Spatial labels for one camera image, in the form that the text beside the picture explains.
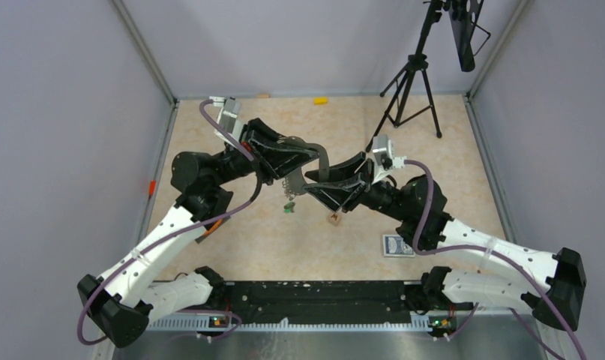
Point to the black tripod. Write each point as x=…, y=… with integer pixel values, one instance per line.
x=417, y=64

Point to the orange red wall clip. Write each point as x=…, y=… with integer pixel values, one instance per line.
x=151, y=187

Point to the orange plate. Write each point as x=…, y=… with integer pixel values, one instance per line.
x=213, y=228

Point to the blue playing card deck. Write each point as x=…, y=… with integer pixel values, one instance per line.
x=395, y=246

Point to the wooden letter cube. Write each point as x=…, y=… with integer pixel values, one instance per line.
x=334, y=219

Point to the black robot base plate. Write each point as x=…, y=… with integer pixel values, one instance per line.
x=333, y=302

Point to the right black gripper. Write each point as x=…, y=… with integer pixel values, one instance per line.
x=347, y=195

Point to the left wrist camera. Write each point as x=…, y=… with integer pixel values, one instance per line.
x=227, y=117

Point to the green key tag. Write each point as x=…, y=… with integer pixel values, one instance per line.
x=289, y=208

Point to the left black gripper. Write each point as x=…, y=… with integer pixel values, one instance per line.
x=279, y=164

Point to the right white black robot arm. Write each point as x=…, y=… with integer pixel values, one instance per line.
x=551, y=285

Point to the white slotted cable duct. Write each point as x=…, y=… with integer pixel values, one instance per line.
x=203, y=323

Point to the yellow block at back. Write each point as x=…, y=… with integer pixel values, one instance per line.
x=320, y=100

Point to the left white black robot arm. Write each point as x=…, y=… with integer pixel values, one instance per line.
x=123, y=300

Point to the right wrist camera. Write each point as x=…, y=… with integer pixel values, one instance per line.
x=384, y=159

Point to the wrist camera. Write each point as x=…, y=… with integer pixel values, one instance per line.
x=227, y=117
x=384, y=159

